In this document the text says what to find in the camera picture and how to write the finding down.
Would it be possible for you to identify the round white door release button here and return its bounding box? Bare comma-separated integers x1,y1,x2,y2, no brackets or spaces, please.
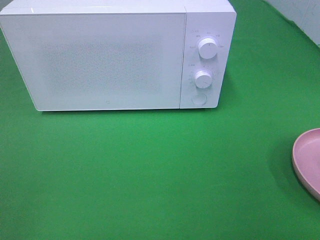
192,93,207,106

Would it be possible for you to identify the white microwave door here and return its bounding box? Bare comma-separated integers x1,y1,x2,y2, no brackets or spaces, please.
0,13,186,111

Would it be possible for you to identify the pink round plate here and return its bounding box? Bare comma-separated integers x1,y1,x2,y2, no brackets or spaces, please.
292,128,320,200

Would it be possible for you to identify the lower white microwave knob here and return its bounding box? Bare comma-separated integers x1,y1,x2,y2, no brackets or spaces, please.
194,70,213,89

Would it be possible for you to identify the white microwave knob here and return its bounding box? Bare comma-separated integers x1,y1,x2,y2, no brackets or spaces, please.
197,36,218,60
194,70,213,89

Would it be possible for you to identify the green table cloth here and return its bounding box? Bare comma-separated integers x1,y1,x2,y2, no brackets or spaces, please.
0,0,320,240

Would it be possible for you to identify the upper white microwave knob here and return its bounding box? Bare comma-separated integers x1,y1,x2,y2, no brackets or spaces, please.
197,36,218,60

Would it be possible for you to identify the white microwave oven body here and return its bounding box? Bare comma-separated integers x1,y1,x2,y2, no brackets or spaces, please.
0,0,237,109

